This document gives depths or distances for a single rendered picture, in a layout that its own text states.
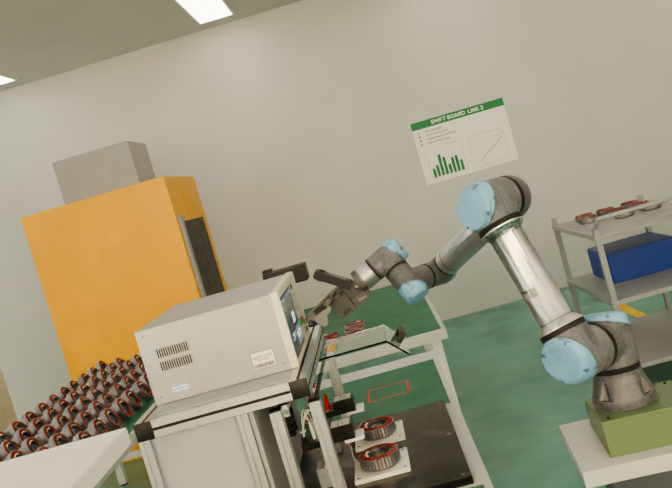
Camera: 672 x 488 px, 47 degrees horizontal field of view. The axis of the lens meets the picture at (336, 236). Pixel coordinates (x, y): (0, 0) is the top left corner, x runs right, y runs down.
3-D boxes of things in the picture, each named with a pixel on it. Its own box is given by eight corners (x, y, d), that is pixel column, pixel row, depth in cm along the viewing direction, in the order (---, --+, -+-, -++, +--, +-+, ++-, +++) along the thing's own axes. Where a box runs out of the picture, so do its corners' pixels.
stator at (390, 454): (400, 450, 213) (396, 438, 213) (402, 465, 202) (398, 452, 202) (361, 461, 214) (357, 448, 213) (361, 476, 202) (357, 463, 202)
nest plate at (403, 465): (407, 450, 215) (406, 446, 215) (411, 471, 200) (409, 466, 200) (356, 464, 216) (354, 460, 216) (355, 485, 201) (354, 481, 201)
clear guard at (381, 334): (405, 337, 247) (400, 320, 247) (410, 354, 223) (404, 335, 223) (308, 364, 249) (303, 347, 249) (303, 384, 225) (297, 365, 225)
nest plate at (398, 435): (402, 423, 239) (401, 419, 239) (405, 439, 224) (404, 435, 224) (356, 435, 240) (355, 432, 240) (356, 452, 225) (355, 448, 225)
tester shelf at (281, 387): (324, 337, 252) (320, 324, 252) (311, 395, 185) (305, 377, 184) (197, 372, 255) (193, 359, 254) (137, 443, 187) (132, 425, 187)
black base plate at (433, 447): (445, 405, 251) (443, 399, 251) (474, 483, 187) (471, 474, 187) (307, 443, 253) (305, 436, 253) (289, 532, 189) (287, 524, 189)
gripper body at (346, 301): (341, 321, 222) (372, 294, 221) (321, 299, 222) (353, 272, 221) (342, 316, 230) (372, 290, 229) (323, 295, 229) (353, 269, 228)
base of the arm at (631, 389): (649, 388, 195) (638, 350, 196) (664, 403, 181) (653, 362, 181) (589, 401, 198) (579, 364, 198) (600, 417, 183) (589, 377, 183)
